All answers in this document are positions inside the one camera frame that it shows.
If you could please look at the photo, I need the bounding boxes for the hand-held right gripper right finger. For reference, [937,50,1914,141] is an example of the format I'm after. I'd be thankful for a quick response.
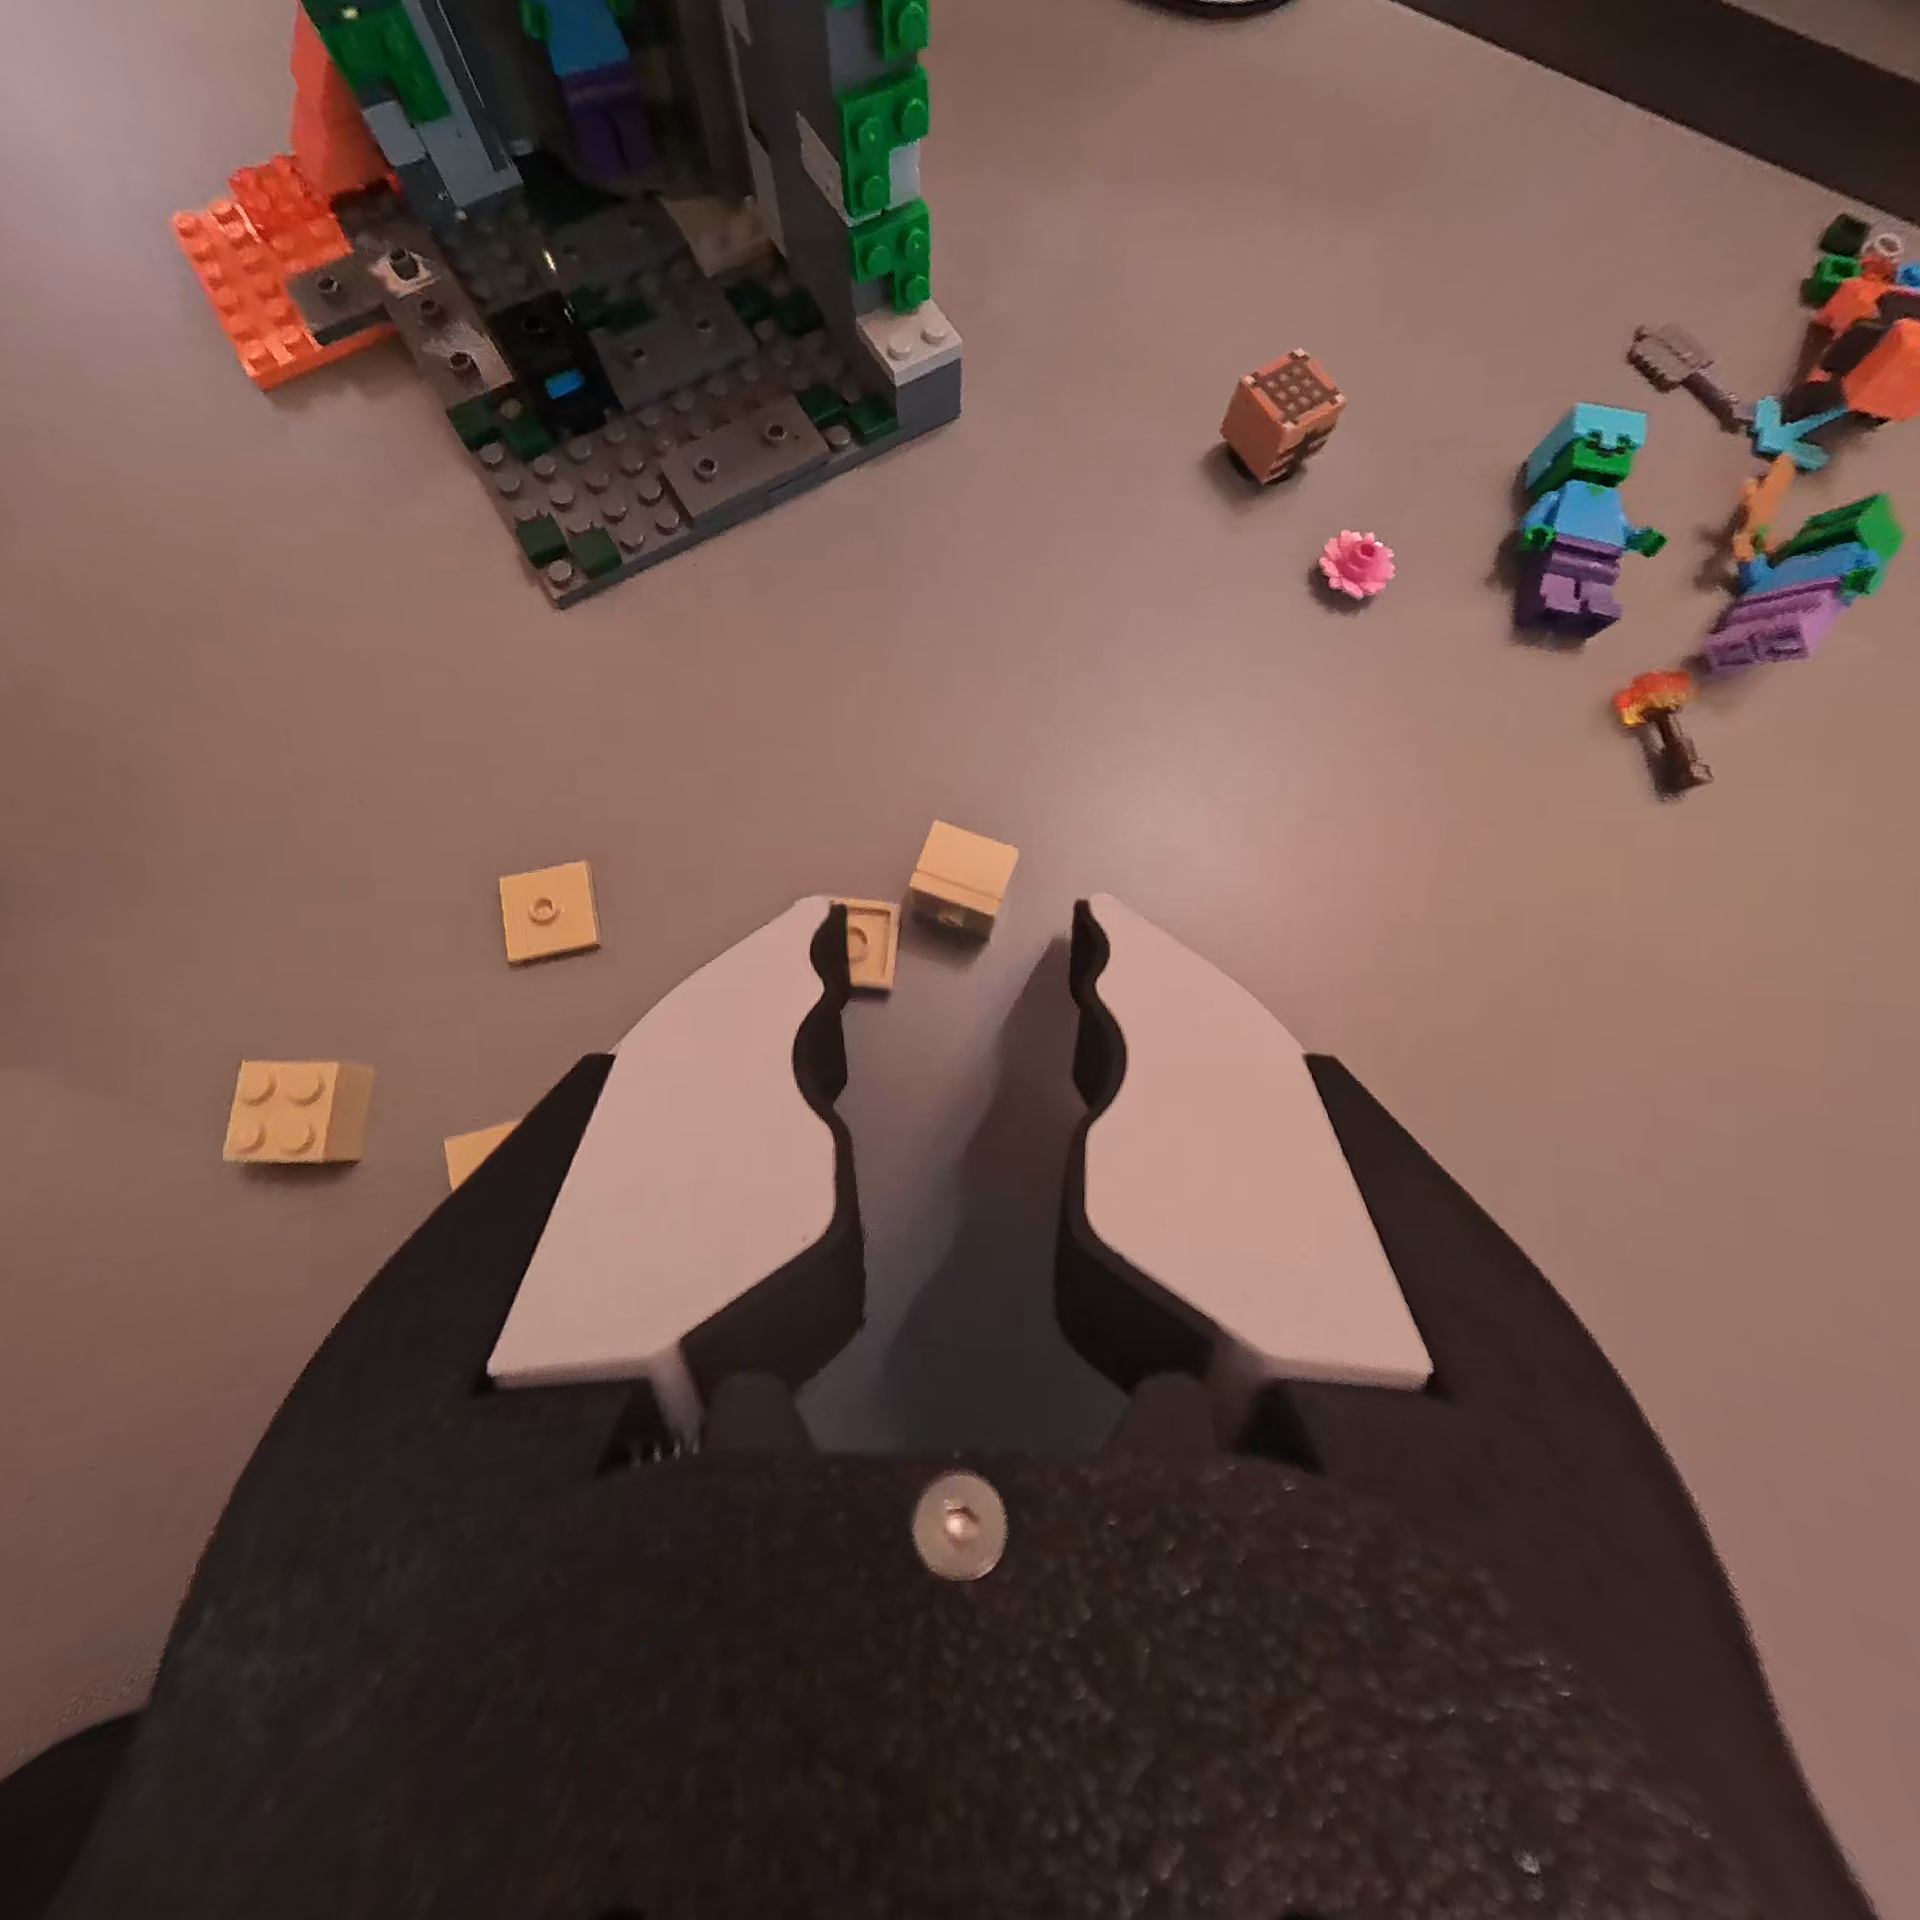
[1054,895,1437,1404]

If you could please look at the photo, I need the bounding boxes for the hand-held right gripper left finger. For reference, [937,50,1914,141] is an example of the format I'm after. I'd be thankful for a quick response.
[483,896,869,1421]

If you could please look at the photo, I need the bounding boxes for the tan square tile plate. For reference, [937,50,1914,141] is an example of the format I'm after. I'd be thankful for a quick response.
[828,896,902,996]
[497,859,601,966]

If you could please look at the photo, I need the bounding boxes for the teal headed toy figure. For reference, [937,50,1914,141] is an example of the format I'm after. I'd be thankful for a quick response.
[1506,403,1670,637]

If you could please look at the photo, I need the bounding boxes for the toy brick tower model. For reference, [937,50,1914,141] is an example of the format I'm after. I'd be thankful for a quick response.
[291,0,966,611]

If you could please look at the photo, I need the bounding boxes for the grey desk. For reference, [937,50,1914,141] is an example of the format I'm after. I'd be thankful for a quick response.
[0,0,1920,1920]

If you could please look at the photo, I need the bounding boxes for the small orange mushroom piece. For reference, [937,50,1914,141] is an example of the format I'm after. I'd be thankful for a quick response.
[1611,666,1715,795]

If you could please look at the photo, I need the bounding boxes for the brown toy cube block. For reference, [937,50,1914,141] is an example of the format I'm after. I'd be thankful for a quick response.
[1217,348,1347,490]

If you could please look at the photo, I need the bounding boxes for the colourful toy plates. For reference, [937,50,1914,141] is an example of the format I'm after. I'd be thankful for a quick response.
[1702,492,1908,678]

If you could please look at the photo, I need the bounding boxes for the orange toy sword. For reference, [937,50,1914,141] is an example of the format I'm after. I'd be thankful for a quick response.
[1721,457,1800,570]

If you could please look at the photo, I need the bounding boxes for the teal toy pickaxe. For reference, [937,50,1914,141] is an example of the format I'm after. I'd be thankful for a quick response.
[1746,393,1849,480]

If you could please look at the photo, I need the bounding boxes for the dark toy shovel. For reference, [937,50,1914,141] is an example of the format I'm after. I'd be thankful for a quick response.
[1629,322,1754,438]

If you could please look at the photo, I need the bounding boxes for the orange toy brick plate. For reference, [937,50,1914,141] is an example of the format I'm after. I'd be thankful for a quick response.
[172,15,400,397]

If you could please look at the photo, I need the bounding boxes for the orange toy figure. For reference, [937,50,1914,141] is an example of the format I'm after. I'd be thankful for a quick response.
[1792,263,1920,438]

